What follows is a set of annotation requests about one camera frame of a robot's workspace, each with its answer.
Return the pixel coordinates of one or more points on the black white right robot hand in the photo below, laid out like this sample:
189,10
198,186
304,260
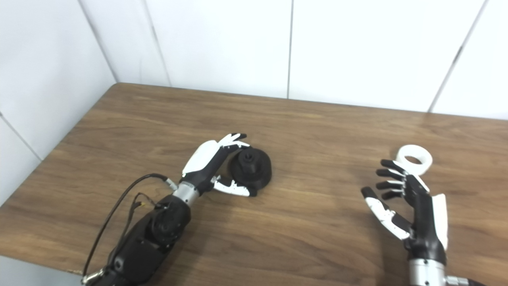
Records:
424,222

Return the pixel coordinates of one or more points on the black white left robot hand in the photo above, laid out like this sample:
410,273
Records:
206,157

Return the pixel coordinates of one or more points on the round black plastic part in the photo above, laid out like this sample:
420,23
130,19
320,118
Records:
258,169

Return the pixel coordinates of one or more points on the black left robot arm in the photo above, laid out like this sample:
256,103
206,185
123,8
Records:
151,242

